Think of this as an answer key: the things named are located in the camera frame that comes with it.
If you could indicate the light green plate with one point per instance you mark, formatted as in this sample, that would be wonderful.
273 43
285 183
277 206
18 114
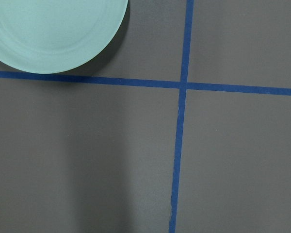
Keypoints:
53 36

